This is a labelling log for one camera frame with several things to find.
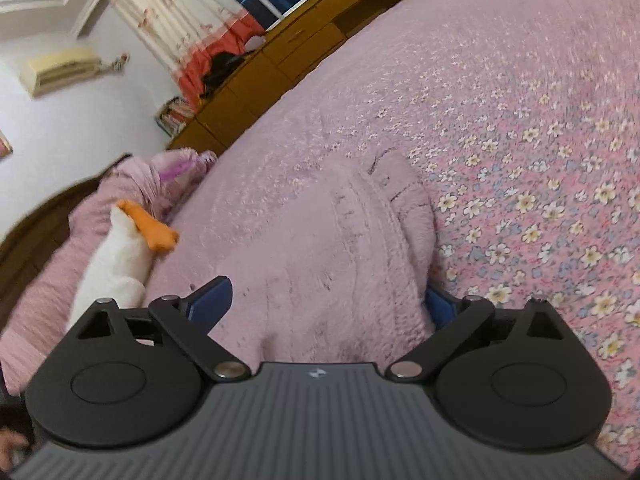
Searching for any floral curtain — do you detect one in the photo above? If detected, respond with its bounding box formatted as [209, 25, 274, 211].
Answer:
[107, 0, 266, 106]

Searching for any wooden cabinet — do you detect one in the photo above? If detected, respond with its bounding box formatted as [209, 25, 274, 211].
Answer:
[167, 0, 486, 153]

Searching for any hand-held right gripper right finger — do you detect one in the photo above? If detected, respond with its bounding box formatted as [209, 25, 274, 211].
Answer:
[389, 287, 568, 382]

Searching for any person's left hand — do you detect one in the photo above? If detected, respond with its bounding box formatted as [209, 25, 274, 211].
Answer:
[0, 430, 30, 456]

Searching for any pink quilt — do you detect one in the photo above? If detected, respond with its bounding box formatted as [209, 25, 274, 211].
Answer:
[0, 147, 218, 396]

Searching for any dark wooden headboard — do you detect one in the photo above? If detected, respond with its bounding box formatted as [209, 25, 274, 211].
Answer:
[0, 152, 136, 321]

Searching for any white plush goose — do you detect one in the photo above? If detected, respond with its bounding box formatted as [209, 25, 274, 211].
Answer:
[65, 199, 180, 346]

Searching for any row of books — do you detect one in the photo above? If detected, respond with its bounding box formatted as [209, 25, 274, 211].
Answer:
[155, 96, 198, 137]

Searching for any wall air conditioner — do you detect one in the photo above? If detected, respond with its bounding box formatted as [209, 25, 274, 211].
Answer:
[19, 46, 101, 98]

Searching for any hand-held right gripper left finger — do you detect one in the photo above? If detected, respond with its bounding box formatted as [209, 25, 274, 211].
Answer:
[65, 276, 249, 382]

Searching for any purple cloth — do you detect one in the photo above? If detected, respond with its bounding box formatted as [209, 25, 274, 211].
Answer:
[159, 157, 203, 181]

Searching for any pink floral bed sheet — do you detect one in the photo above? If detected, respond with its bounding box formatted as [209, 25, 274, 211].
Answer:
[145, 0, 640, 471]

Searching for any dark bag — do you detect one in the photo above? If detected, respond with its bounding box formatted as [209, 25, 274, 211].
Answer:
[200, 50, 248, 98]

